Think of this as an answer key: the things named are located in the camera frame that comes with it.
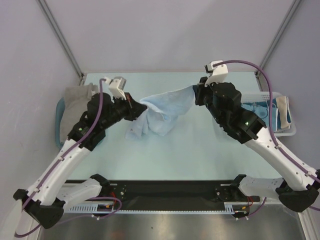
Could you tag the white slotted cable duct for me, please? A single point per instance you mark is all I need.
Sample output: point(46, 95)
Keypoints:
point(103, 209)

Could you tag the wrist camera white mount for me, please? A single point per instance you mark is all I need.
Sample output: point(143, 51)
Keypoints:
point(116, 87)
point(217, 71)

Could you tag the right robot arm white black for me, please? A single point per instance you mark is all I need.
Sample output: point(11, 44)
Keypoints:
point(298, 185)

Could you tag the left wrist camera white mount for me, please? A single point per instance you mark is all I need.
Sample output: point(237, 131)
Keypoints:
point(116, 87)

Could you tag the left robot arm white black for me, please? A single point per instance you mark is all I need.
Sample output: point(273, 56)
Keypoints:
point(44, 201)

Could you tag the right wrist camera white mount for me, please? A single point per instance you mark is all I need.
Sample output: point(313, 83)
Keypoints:
point(217, 71)

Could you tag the corner aluminium post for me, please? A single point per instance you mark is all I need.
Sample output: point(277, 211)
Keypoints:
point(48, 14)
point(295, 5)

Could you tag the translucent teal tray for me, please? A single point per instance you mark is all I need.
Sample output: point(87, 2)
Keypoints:
point(58, 125)

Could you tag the right corner aluminium post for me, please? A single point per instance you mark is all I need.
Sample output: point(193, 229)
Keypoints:
point(295, 5)

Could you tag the left corner aluminium post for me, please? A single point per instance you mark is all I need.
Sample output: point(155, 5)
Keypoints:
point(48, 14)

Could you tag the grey pink folded towel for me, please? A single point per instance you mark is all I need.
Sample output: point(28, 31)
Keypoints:
point(75, 102)

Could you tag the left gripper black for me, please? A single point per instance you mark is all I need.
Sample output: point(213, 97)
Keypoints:
point(134, 109)

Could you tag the white plastic mesh basket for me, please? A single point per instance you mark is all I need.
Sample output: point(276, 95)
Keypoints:
point(263, 96)

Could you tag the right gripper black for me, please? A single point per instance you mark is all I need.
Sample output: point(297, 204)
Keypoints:
point(203, 93)

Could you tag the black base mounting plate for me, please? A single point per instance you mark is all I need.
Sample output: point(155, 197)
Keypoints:
point(174, 194)

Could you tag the teal beige Doraemon towel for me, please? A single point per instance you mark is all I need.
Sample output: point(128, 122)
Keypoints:
point(284, 115)

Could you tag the dark blue towel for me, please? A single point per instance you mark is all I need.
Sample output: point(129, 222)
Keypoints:
point(261, 109)

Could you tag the light blue towel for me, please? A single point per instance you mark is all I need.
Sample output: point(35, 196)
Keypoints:
point(162, 112)

